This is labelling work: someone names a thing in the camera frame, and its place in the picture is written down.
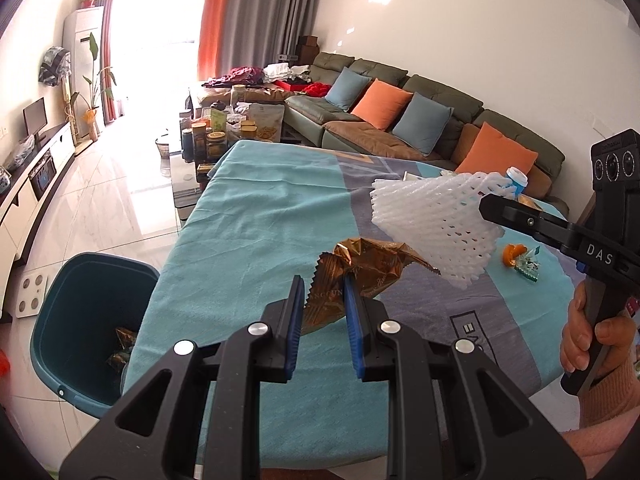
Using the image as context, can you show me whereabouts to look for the green corner sofa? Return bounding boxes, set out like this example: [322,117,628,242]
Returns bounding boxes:
[189,51,569,202]

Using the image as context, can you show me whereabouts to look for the person's right hand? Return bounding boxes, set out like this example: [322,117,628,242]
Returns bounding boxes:
[560,282,636,377]

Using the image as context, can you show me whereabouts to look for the orange and grey curtain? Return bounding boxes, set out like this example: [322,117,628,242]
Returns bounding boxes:
[198,0,326,79]

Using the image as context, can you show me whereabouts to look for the crumpled gold foil wrapper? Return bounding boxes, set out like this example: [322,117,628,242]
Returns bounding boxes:
[104,327,139,377]

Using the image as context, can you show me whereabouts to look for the white clothes pile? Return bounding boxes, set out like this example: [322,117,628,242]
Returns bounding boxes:
[263,62,314,84]

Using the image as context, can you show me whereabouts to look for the teal plastic bin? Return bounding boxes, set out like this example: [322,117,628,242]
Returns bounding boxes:
[29,252,161,419]

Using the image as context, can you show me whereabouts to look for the orange peel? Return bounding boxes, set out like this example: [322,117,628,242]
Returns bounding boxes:
[502,243,529,267]

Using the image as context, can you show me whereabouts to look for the blue canister white lid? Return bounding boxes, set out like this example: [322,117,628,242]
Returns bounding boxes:
[504,167,530,199]

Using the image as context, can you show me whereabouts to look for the tall leafy plant in vase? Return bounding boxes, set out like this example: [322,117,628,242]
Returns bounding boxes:
[69,32,117,142]

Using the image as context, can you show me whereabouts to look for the maroon clothes pile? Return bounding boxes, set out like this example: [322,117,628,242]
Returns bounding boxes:
[202,65,266,89]

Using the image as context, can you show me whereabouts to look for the glass coffee table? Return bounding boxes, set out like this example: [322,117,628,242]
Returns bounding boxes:
[167,105,237,224]

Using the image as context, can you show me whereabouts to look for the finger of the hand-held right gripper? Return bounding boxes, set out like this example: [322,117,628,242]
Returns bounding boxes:
[478,193,581,257]

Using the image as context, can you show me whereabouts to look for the dark brown boxes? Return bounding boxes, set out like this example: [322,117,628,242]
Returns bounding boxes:
[297,35,321,61]

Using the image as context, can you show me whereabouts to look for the white standing air conditioner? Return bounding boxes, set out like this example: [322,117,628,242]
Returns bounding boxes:
[63,7,106,134]

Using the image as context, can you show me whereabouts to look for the person's right forearm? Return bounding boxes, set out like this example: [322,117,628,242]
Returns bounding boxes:
[561,352,640,462]

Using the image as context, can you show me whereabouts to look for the striped grey red curtain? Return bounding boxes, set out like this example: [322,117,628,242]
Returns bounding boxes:
[79,0,121,127]

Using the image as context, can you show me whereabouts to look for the large blue cushion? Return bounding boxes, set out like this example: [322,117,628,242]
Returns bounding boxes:
[391,91,455,157]

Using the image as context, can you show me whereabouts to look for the beige snack bag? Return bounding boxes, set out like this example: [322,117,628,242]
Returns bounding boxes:
[248,103,286,144]

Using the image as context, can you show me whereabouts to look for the small orange cushion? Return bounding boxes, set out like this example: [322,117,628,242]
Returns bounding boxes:
[349,77,414,131]

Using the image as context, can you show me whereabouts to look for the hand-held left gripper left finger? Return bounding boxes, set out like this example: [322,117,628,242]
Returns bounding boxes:
[60,275,306,480]

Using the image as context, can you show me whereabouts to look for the large orange cushion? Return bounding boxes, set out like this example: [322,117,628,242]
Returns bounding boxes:
[454,122,540,177]

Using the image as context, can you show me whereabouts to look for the gold foil snack wrapper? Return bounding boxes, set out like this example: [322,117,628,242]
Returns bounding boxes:
[299,238,442,337]

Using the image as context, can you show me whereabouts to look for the cluster of food jars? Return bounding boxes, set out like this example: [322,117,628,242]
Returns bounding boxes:
[179,84,262,164]

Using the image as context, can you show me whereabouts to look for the green candy wrapper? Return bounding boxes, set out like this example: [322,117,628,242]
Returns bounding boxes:
[512,247,544,284]

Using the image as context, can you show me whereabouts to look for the standing fan with cloth cover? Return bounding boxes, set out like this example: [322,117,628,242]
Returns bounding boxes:
[38,45,77,147]

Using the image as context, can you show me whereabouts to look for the black monitor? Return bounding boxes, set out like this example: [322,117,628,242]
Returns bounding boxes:
[22,98,50,142]

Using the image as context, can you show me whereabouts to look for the small blue cushion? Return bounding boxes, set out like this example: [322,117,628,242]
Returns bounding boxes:
[323,67,374,114]

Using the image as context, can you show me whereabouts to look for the clear plastic bag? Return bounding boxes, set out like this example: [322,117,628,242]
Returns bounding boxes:
[4,137,36,169]

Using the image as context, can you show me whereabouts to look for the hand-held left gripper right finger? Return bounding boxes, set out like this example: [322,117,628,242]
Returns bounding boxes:
[342,282,586,480]

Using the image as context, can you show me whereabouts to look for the white foam fruit net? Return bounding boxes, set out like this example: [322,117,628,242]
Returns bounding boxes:
[369,170,517,290]

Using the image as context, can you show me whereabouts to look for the white and black TV cabinet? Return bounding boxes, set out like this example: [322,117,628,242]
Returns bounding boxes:
[0,120,76,322]

